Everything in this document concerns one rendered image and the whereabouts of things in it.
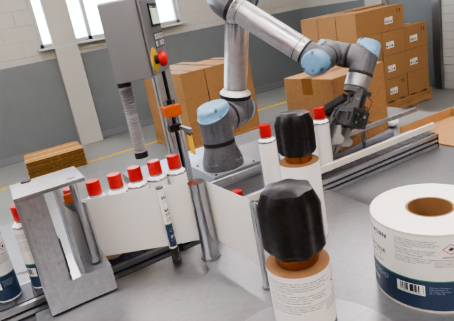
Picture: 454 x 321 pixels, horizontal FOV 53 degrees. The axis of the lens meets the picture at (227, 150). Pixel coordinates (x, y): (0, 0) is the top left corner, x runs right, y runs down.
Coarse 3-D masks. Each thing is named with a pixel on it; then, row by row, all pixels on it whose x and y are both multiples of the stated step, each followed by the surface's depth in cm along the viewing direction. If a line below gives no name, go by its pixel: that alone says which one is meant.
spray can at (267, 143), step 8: (264, 128) 127; (264, 136) 128; (264, 144) 128; (272, 144) 128; (264, 152) 129; (272, 152) 128; (264, 160) 130; (272, 160) 129; (264, 168) 131; (272, 168) 130; (264, 176) 132; (272, 176) 130; (280, 176) 132
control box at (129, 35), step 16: (128, 0) 104; (144, 0) 109; (112, 16) 106; (128, 16) 106; (144, 16) 108; (112, 32) 107; (128, 32) 107; (144, 32) 107; (112, 48) 108; (128, 48) 108; (144, 48) 108; (160, 48) 118; (112, 64) 110; (128, 64) 109; (144, 64) 109; (160, 64) 116; (128, 80) 110
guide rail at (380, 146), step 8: (416, 128) 155; (424, 128) 155; (432, 128) 157; (400, 136) 150; (408, 136) 152; (376, 144) 147; (384, 144) 147; (392, 144) 149; (360, 152) 143; (368, 152) 144; (336, 160) 140; (344, 160) 140; (352, 160) 142; (320, 168) 136; (328, 168) 138; (256, 192) 127; (256, 200) 127
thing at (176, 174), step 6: (168, 156) 116; (174, 156) 115; (168, 162) 116; (174, 162) 115; (174, 168) 116; (180, 168) 117; (168, 174) 116; (174, 174) 115; (180, 174) 116; (186, 174) 118; (168, 180) 117; (174, 180) 116; (180, 180) 116; (186, 180) 118
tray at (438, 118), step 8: (440, 112) 184; (448, 112) 186; (424, 120) 180; (432, 120) 182; (440, 120) 184; (448, 120) 182; (400, 128) 174; (408, 128) 176; (440, 128) 175; (448, 128) 173; (440, 136) 167; (448, 136) 166; (440, 144) 160; (448, 144) 158
